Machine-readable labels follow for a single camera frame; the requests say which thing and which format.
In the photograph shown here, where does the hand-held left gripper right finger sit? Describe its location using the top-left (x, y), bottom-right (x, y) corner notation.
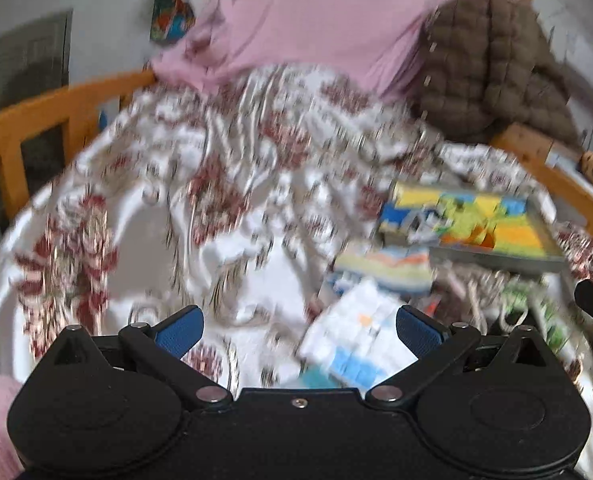
top-left (365, 305), bottom-right (563, 408)

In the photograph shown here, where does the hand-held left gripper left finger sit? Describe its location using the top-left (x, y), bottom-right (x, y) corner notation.
top-left (41, 305), bottom-right (234, 411)

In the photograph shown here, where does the white blue cloth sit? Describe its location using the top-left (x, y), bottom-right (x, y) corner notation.
top-left (296, 280), bottom-right (417, 391)

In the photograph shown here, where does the colourful puzzle box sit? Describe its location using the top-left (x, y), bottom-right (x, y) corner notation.
top-left (376, 180), bottom-right (569, 276)

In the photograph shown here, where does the green white packet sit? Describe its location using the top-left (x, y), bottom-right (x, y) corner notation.
top-left (501, 280), bottom-right (572, 356)

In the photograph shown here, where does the floral satin blanket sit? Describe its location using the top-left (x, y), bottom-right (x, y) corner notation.
top-left (0, 62), bottom-right (593, 480)

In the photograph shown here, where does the pale grey box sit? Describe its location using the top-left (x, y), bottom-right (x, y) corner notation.
top-left (546, 140), bottom-right (586, 173)

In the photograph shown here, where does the light wooden box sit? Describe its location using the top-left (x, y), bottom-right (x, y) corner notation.
top-left (493, 122), bottom-right (554, 161)

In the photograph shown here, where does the brown puffer jacket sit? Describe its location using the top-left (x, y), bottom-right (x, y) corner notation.
top-left (411, 0), bottom-right (584, 146)

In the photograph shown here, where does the grey cabinet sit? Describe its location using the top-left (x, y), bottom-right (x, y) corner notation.
top-left (0, 10), bottom-right (73, 121)

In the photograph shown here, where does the pink hanging sheet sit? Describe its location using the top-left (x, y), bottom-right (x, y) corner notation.
top-left (151, 0), bottom-right (492, 106)

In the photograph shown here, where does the white braided rope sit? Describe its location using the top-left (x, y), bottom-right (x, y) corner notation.
top-left (446, 275), bottom-right (532, 333)

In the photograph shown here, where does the orange wooden bed frame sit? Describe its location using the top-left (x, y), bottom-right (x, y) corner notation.
top-left (0, 70), bottom-right (593, 246)

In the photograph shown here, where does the fan-shaped colourful wall poster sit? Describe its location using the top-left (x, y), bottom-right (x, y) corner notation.
top-left (149, 0), bottom-right (197, 46)

